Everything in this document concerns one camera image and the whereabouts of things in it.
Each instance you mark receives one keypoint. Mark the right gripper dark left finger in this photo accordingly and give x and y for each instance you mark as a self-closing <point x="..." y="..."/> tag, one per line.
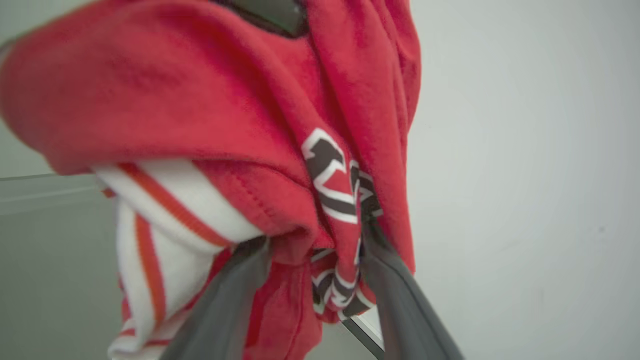
<point x="220" y="310"/>

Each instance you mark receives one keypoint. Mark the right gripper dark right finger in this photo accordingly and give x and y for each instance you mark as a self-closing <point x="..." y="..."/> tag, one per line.
<point x="405" y="310"/>

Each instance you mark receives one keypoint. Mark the red white sports jersey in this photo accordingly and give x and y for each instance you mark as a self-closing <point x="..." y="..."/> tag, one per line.
<point x="200" y="100"/>

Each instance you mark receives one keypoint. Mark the white baseboard trim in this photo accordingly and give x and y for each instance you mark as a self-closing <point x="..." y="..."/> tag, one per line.
<point x="372" y="325"/>

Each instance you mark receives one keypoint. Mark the black baseboard strip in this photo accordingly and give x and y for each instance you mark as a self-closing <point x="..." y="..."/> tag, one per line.
<point x="362" y="339"/>

